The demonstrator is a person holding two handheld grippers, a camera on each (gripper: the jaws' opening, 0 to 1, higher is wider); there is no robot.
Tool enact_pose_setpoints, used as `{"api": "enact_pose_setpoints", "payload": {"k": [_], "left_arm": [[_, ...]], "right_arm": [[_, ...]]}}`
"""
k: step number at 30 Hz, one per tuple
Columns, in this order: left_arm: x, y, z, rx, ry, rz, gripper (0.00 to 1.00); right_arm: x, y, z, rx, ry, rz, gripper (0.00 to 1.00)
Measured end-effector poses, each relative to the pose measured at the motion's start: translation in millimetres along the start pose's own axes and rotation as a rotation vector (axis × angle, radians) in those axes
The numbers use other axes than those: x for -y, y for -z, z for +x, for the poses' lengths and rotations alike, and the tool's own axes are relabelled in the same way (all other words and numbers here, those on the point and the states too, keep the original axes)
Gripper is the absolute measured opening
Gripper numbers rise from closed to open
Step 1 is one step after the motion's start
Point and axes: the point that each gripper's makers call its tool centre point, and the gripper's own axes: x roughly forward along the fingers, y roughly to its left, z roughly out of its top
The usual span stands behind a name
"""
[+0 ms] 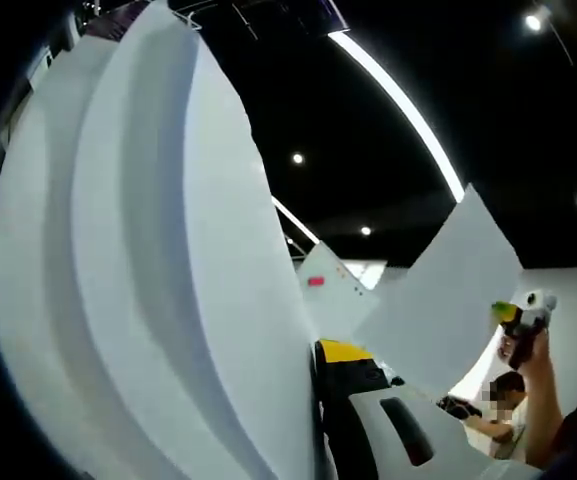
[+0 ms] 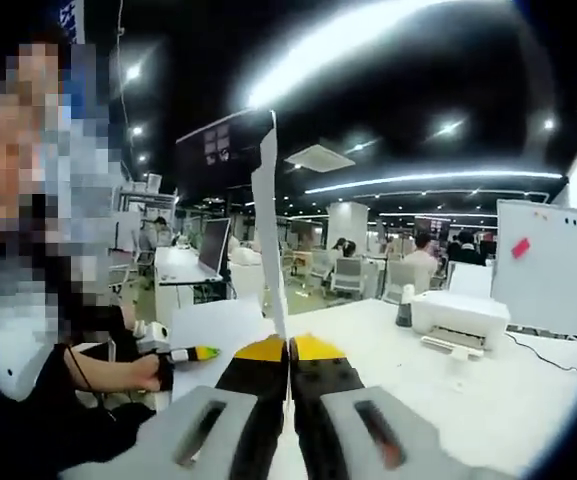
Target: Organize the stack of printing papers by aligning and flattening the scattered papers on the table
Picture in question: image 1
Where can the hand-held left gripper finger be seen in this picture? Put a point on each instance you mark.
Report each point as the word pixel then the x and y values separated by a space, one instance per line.
pixel 348 430

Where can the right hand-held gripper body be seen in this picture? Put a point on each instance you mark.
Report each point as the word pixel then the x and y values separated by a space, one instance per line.
pixel 535 310

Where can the person's right hand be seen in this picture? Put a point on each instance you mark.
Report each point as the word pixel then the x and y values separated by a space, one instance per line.
pixel 540 357

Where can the white whiteboard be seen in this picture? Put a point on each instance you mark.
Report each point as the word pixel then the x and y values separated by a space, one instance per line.
pixel 335 295

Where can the red whiteboard eraser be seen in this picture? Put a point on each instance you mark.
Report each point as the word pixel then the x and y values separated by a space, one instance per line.
pixel 316 281

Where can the round ceiling spotlight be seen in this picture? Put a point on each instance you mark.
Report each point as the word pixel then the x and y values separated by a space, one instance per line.
pixel 297 158
pixel 365 230

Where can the curved ceiling light strip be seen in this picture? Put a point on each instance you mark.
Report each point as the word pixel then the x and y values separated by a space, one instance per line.
pixel 295 220

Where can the wide ceiling light bar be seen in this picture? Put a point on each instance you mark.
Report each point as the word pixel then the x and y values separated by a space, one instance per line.
pixel 403 110

